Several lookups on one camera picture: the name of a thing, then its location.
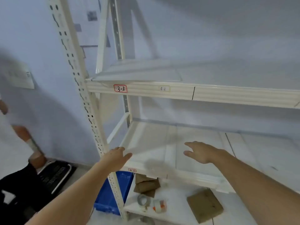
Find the person's right hand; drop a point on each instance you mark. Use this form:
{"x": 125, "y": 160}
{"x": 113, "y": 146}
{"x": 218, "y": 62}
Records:
{"x": 201, "y": 153}

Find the person's left hand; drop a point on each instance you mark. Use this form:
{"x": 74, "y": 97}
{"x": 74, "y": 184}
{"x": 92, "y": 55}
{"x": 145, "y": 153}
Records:
{"x": 117, "y": 159}

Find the white metal shelving rack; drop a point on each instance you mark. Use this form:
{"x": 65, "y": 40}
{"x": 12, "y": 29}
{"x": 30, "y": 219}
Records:
{"x": 211, "y": 93}

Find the person's right forearm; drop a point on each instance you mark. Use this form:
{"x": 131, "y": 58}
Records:
{"x": 257, "y": 189}

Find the person's left forearm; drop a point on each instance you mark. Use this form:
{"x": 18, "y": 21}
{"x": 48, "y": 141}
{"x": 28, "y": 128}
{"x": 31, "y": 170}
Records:
{"x": 70, "y": 199}

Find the small red bordered label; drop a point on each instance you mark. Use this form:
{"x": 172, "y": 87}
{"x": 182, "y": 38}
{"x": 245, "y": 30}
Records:
{"x": 132, "y": 170}

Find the folded brown paper package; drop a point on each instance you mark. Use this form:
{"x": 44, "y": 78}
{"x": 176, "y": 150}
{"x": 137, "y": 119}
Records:
{"x": 146, "y": 185}

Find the blue plastic crate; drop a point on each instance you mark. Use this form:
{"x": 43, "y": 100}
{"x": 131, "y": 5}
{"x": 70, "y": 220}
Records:
{"x": 103, "y": 199}

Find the gray tape roll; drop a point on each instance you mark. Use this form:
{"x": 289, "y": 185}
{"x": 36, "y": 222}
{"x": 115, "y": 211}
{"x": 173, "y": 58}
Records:
{"x": 143, "y": 200}

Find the flat brown cardboard box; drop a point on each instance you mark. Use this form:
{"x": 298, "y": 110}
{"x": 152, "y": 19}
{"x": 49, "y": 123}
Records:
{"x": 205, "y": 206}

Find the black perforated tray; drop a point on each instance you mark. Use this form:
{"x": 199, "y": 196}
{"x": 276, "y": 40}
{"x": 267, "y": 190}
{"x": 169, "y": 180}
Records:
{"x": 56, "y": 175}

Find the orange and white tape roll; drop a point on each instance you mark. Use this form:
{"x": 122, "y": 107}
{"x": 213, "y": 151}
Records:
{"x": 159, "y": 206}

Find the yellow bordered label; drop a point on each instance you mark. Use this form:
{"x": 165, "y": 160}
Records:
{"x": 164, "y": 89}

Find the gray wall notice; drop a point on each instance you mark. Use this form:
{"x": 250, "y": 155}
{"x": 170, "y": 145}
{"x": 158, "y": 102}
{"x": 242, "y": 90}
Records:
{"x": 78, "y": 27}
{"x": 92, "y": 16}

